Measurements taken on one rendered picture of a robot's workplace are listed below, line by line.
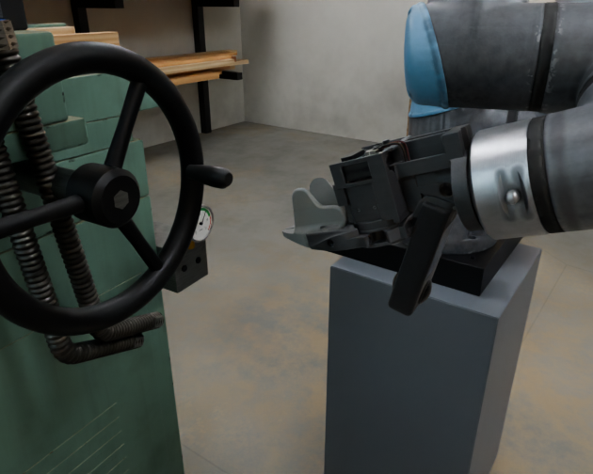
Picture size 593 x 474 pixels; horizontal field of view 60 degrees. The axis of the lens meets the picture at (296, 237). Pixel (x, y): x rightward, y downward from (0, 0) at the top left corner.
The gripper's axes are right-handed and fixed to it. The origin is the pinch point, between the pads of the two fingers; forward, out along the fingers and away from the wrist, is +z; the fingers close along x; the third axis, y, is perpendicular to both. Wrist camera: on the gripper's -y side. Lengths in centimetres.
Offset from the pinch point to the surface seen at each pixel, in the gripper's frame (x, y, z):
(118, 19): -210, 102, 248
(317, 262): -123, -49, 90
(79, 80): -1.5, 24.4, 26.7
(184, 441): -23, -55, 71
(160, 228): -16.3, 0.2, 41.2
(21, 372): 15.6, -8.6, 38.5
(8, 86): 18.7, 21.1, 8.0
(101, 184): 12.7, 11.6, 10.3
